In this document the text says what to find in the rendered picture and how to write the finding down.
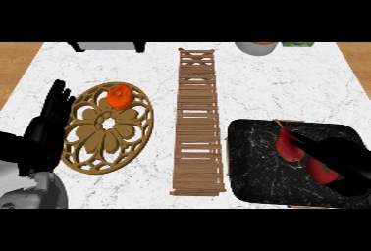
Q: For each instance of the brown wooden tiered shelf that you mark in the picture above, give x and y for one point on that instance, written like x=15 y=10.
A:
x=198 y=124

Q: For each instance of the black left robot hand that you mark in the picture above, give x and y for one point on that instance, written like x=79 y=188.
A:
x=46 y=130

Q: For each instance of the red tomato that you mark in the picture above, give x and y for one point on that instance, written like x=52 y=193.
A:
x=320 y=170

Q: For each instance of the orange fruit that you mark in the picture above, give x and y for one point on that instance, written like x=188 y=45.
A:
x=119 y=96

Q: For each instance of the grey appliance with black legs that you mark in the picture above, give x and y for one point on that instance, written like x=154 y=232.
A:
x=107 y=46

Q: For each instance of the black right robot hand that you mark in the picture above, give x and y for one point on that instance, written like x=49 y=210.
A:
x=345 y=155

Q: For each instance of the grey round pot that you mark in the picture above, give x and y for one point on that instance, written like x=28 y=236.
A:
x=257 y=48

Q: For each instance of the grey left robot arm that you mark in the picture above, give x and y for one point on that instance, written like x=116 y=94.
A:
x=30 y=188

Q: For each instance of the round tan openwork trivet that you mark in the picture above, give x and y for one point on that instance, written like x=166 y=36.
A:
x=108 y=127

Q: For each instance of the green box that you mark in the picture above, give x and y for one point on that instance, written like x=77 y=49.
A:
x=297 y=44

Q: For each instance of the black marble tray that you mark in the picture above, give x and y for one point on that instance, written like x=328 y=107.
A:
x=271 y=163

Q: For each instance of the red pear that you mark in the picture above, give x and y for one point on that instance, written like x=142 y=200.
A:
x=289 y=147

